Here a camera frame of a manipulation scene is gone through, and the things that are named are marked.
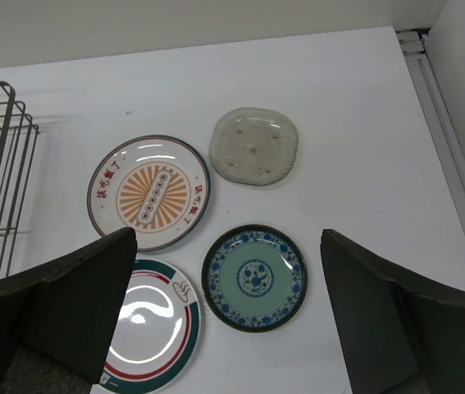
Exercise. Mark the clear glass plate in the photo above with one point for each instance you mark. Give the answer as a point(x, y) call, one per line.
point(254, 146)

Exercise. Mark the aluminium rail right edge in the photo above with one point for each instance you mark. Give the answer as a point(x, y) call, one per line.
point(445, 140)

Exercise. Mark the orange sunburst white plate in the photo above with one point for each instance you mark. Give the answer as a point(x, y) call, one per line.
point(158, 185)

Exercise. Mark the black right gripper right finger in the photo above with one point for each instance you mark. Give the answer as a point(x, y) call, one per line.
point(400, 332)

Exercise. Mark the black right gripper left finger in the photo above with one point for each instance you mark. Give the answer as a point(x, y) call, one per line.
point(57, 319)

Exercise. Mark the blue floral green plate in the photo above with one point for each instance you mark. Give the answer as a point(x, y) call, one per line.
point(254, 278)

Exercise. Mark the white plate green red rim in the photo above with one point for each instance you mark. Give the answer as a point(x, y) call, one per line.
point(157, 331)

